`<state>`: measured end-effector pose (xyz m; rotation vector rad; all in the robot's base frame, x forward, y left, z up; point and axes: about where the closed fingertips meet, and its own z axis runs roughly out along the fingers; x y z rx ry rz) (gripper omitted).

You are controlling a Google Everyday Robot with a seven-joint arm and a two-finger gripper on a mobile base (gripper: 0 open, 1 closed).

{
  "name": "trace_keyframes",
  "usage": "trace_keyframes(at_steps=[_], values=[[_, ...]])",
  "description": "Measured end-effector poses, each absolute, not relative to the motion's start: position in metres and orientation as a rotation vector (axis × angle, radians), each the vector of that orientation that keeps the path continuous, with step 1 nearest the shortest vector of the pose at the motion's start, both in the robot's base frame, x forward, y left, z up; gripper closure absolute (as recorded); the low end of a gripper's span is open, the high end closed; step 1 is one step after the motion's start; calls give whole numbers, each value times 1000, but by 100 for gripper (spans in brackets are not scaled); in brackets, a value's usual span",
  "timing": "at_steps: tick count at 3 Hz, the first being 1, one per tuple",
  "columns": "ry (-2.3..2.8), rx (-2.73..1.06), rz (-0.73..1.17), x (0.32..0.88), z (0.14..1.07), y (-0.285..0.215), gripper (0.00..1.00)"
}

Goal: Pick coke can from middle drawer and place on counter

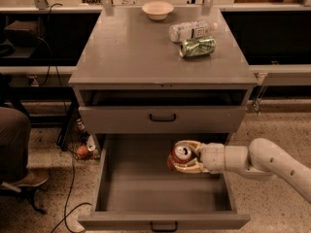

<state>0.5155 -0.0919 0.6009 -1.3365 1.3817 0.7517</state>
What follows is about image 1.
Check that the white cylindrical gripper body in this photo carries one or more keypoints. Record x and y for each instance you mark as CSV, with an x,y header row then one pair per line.
x,y
213,157

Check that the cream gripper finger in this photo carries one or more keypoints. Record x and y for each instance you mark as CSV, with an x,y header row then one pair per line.
x,y
192,167
195,146

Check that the red coke can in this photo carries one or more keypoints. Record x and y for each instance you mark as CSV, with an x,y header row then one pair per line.
x,y
179,157

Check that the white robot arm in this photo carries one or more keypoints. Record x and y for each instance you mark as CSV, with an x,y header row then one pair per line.
x,y
262,160

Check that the closed grey top drawer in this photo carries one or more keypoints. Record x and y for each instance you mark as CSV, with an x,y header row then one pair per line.
x,y
190,119

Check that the open grey middle drawer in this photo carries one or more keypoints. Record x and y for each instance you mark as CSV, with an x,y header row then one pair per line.
x,y
135,187

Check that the grey metal drawer cabinet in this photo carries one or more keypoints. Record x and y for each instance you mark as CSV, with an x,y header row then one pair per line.
x,y
129,61

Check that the green soda can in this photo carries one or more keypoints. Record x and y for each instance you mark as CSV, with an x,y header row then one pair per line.
x,y
197,47

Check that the clear plastic water bottle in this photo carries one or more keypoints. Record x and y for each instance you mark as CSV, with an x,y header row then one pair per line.
x,y
191,30

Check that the orange ball on floor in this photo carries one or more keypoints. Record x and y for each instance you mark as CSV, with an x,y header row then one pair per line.
x,y
82,152

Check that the white ceramic bowl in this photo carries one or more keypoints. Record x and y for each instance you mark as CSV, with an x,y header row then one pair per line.
x,y
157,10

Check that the tan shoe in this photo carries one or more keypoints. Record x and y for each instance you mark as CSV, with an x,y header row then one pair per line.
x,y
34,178

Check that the black chair base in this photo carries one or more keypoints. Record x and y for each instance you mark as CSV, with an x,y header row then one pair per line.
x,y
21,193

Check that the person leg brown trousers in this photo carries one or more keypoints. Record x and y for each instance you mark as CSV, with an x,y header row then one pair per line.
x,y
14,138

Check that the dark box under shelf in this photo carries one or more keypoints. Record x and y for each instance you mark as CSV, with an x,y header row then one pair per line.
x,y
23,33

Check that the black top drawer handle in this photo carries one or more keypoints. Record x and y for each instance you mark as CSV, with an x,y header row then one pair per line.
x,y
162,118

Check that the black drawer handle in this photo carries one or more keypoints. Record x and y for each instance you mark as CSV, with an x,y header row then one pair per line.
x,y
162,118
164,227

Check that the black middle drawer handle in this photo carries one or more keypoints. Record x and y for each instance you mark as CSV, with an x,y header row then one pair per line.
x,y
164,227

